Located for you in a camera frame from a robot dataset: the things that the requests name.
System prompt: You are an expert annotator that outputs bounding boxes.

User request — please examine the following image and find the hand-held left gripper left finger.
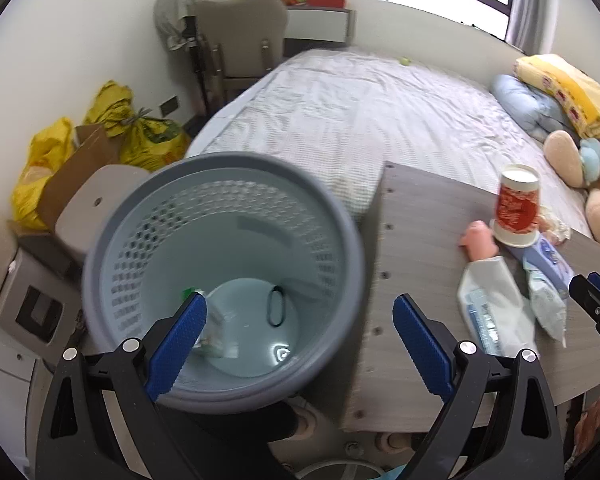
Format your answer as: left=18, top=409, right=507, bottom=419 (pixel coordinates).
left=36, top=292, right=301, bottom=480

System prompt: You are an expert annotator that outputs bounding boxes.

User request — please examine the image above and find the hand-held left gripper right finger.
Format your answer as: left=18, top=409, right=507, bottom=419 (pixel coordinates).
left=392, top=294, right=566, bottom=480

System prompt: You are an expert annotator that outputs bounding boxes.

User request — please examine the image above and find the white plastic packet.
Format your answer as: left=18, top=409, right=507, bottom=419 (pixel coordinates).
left=525, top=265, right=570, bottom=348

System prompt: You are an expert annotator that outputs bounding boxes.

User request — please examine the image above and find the clear plastic wrapper green print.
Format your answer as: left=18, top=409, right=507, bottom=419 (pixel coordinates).
left=182, top=287, right=241, bottom=359

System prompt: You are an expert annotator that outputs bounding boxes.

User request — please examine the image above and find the blue and white tube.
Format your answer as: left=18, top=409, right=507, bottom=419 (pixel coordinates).
left=521, top=237, right=576, bottom=294

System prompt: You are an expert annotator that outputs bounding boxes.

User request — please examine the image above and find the beige tissue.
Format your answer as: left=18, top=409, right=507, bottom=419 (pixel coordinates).
left=538, top=215, right=572, bottom=244

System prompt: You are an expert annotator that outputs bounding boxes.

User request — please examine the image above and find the red and white paper cup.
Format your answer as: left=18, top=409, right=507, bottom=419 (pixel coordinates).
left=490, top=164, right=541, bottom=249

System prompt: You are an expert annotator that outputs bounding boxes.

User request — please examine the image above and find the grey-blue plastic waste basket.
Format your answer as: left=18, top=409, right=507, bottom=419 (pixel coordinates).
left=81, top=151, right=366, bottom=415

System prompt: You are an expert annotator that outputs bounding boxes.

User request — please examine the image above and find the grey wood-grain table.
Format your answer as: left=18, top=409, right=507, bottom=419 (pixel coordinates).
left=340, top=161, right=600, bottom=433

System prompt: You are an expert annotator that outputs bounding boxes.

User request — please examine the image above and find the blue plush toy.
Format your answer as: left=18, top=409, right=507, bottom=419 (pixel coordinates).
left=577, top=138, right=600, bottom=174

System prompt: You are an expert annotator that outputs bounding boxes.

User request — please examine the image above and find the beige plush toy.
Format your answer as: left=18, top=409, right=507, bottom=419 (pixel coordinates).
left=544, top=130, right=600, bottom=257

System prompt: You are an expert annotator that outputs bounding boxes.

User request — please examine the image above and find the grey plastic stool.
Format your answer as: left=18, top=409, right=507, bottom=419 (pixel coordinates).
left=54, top=164, right=154, bottom=267

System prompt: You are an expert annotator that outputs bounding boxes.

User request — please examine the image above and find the yellow bag with green print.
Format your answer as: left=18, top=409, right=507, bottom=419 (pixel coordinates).
left=120, top=110, right=191, bottom=171

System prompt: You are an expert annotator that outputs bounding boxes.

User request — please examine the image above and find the light blue pillow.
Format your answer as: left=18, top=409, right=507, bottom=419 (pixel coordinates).
left=490, top=74, right=577, bottom=144

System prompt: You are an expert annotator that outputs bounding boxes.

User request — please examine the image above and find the brown cardboard box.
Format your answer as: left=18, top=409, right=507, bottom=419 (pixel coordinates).
left=37, top=124, right=126, bottom=234

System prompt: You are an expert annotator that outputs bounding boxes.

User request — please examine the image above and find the yellow folded quilt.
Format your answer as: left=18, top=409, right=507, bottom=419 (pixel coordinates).
left=512, top=54, right=600, bottom=141

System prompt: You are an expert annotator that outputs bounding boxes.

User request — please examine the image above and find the plain yellow plastic bag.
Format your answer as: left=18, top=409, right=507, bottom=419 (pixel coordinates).
left=11, top=117, right=76, bottom=231

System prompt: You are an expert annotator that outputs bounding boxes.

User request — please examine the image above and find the bed with checked sheet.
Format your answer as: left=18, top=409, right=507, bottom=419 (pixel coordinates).
left=185, top=49, right=596, bottom=242

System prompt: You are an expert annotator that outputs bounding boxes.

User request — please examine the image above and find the crumpled yellow plastic bag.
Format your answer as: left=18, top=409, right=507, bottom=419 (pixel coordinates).
left=82, top=80, right=136, bottom=139

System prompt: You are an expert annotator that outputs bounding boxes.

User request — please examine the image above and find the grey curtain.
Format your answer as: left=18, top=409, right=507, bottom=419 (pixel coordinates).
left=505, top=0, right=562, bottom=52

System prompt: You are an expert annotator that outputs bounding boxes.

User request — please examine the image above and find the beige upholstered chair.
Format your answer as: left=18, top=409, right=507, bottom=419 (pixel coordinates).
left=192, top=0, right=289, bottom=107

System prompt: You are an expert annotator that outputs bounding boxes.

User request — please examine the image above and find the white and grey desk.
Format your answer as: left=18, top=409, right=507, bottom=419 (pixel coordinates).
left=282, top=5, right=357, bottom=47

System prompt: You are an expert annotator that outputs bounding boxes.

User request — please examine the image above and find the grey cloth on chair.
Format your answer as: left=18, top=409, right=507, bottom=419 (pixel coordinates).
left=153, top=0, right=229, bottom=52

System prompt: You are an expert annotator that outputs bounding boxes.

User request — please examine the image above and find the black hair tie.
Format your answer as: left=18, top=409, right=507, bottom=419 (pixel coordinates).
left=267, top=285, right=286, bottom=329

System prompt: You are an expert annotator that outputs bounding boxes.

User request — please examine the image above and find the grey box with black handle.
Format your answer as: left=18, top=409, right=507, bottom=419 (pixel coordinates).
left=0, top=220, right=89, bottom=347

